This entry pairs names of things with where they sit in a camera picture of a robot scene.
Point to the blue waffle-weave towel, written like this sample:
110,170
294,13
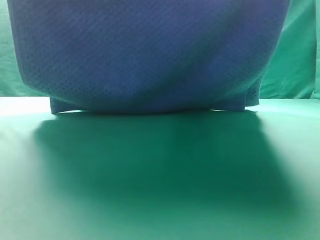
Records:
146,56

